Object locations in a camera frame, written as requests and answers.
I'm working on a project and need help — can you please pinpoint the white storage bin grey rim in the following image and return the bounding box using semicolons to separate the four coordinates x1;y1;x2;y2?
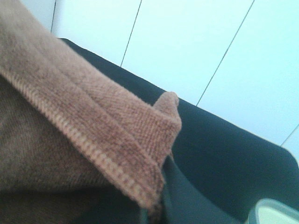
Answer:
245;198;299;224

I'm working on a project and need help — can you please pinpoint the brown towel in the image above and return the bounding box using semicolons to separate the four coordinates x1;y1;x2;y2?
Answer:
0;0;182;224

